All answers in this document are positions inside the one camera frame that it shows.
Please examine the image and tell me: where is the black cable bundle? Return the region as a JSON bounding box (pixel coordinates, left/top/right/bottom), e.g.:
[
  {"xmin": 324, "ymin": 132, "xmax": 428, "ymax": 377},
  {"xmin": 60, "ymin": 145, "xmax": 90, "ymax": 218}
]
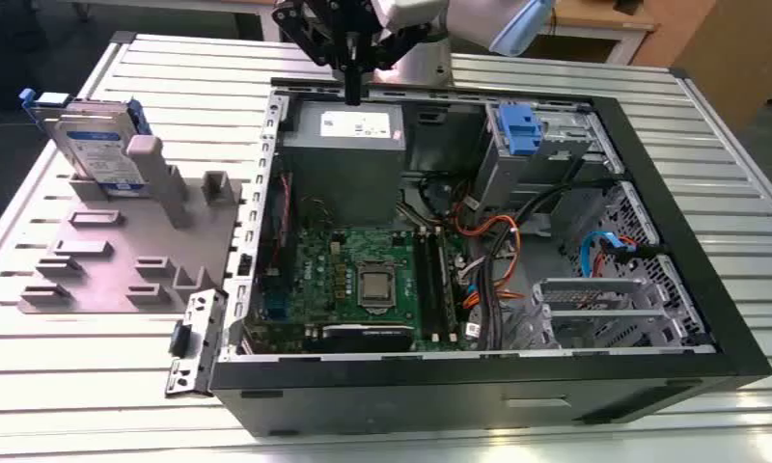
[{"xmin": 475, "ymin": 177, "xmax": 622, "ymax": 351}]

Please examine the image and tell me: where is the grey power supply unit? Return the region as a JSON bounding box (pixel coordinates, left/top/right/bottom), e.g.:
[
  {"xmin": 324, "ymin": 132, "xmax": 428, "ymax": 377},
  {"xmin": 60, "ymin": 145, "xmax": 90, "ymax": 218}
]
[{"xmin": 276, "ymin": 99, "xmax": 408, "ymax": 229}]

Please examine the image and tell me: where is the hard disk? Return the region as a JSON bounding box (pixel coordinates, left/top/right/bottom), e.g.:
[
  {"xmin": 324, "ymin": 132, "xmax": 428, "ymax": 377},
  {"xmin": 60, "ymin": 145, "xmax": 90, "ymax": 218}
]
[{"xmin": 19, "ymin": 89, "xmax": 154, "ymax": 199}]

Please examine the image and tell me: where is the CPU socket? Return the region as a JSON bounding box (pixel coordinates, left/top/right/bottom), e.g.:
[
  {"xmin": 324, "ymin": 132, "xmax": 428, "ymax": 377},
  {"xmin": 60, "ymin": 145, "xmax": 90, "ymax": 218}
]
[{"xmin": 354, "ymin": 259, "xmax": 403, "ymax": 317}]

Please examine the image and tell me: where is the black open PC case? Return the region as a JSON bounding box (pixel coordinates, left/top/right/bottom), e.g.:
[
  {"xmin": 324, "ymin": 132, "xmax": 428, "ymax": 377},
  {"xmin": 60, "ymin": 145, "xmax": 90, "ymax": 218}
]
[{"xmin": 208, "ymin": 75, "xmax": 772, "ymax": 438}]

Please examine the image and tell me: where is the thin fan wire loop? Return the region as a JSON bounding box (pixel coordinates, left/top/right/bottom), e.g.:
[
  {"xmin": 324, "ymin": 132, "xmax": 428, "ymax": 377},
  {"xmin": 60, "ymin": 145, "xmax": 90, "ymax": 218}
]
[{"xmin": 298, "ymin": 194, "xmax": 335, "ymax": 227}]

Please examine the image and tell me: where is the black graphics card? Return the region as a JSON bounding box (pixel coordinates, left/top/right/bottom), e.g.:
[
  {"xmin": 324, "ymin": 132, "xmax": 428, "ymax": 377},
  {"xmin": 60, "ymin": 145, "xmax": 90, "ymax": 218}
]
[{"xmin": 302, "ymin": 321, "xmax": 418, "ymax": 353}]

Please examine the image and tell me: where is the metal expansion card retainer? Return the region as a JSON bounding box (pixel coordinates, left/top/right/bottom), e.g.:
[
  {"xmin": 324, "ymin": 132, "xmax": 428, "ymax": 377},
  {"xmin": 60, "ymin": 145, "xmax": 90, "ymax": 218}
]
[{"xmin": 166, "ymin": 287, "xmax": 230, "ymax": 398}]

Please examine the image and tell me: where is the thin red wire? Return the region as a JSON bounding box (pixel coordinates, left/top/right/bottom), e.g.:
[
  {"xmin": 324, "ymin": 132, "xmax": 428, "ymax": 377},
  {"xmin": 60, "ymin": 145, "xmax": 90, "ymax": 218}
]
[{"xmin": 271, "ymin": 171, "xmax": 296, "ymax": 279}]

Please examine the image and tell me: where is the white desk frame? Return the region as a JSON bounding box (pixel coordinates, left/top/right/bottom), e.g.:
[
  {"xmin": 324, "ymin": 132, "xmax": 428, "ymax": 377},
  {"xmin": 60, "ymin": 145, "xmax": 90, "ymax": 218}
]
[{"xmin": 231, "ymin": 8, "xmax": 284, "ymax": 43}]

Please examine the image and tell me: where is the wooden desk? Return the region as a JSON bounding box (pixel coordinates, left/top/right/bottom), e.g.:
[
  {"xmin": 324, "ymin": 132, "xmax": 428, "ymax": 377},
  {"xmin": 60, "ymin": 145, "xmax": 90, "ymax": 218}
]
[{"xmin": 539, "ymin": 0, "xmax": 659, "ymax": 67}]

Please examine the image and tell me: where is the orange power wire bundle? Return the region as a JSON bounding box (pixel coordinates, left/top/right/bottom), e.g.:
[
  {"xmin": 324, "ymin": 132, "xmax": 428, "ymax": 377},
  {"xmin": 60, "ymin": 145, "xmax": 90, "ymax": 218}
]
[{"xmin": 454, "ymin": 214, "xmax": 527, "ymax": 310}]

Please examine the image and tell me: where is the metal optical drive cage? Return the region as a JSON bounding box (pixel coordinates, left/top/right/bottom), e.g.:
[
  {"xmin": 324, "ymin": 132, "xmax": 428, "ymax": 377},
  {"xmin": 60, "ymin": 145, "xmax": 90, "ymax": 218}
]
[{"xmin": 474, "ymin": 101, "xmax": 623, "ymax": 213}]

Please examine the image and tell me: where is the grey parts rack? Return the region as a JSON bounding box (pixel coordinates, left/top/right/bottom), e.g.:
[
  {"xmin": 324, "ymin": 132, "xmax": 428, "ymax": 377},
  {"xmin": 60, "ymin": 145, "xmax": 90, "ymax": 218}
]
[{"xmin": 17, "ymin": 135, "xmax": 246, "ymax": 315}]

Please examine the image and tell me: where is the silver CPU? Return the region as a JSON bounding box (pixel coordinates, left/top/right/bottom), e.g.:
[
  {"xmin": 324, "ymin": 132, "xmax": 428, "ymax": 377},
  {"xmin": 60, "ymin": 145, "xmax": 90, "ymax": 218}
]
[{"xmin": 362, "ymin": 273, "xmax": 395, "ymax": 297}]

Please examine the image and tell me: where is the black disk power wire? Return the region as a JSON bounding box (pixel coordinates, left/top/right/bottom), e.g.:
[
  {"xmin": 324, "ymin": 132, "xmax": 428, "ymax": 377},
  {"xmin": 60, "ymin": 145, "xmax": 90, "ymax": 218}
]
[{"xmin": 602, "ymin": 234, "xmax": 670, "ymax": 265}]

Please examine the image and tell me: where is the yellow black wire bundle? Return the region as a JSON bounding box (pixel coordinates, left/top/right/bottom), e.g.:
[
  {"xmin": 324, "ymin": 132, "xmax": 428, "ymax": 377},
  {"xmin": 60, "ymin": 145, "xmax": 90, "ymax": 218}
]
[{"xmin": 395, "ymin": 201, "xmax": 443, "ymax": 229}]

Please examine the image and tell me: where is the green motherboard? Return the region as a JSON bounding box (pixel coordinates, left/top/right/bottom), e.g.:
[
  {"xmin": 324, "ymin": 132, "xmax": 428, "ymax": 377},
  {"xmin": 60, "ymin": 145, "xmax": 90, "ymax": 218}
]
[{"xmin": 247, "ymin": 225, "xmax": 486, "ymax": 353}]

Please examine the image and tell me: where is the black RAM slot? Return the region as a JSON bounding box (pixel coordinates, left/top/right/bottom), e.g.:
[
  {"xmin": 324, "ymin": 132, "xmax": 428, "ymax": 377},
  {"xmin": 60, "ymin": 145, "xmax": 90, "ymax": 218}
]
[
  {"xmin": 431, "ymin": 226, "xmax": 460, "ymax": 341},
  {"xmin": 414, "ymin": 227, "xmax": 443, "ymax": 341}
]

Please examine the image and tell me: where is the metal disk bay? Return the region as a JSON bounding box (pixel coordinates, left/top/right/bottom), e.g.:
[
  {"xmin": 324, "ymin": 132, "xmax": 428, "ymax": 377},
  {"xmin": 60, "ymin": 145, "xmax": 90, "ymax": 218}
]
[{"xmin": 531, "ymin": 278, "xmax": 715, "ymax": 351}]

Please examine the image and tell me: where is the blue data wire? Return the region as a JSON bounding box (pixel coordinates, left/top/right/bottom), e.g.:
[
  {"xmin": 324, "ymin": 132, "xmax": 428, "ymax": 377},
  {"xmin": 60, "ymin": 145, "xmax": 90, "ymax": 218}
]
[{"xmin": 579, "ymin": 230, "xmax": 627, "ymax": 280}]

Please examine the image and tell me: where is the brown wooden cabinet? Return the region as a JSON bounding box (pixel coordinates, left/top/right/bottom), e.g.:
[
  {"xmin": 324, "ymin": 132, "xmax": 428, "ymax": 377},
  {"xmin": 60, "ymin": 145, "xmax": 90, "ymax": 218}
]
[{"xmin": 630, "ymin": 0, "xmax": 772, "ymax": 131}]

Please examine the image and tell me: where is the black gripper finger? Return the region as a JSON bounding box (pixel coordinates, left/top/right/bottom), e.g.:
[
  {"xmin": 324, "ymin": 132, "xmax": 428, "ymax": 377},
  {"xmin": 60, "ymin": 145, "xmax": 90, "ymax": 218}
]
[
  {"xmin": 354, "ymin": 26, "xmax": 440, "ymax": 105},
  {"xmin": 271, "ymin": 0, "xmax": 356, "ymax": 105}
]

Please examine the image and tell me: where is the blue drive latch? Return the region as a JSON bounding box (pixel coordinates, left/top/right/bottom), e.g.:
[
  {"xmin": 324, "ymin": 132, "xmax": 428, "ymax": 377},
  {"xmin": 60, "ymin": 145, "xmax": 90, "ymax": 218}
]
[{"xmin": 498, "ymin": 103, "xmax": 546, "ymax": 157}]

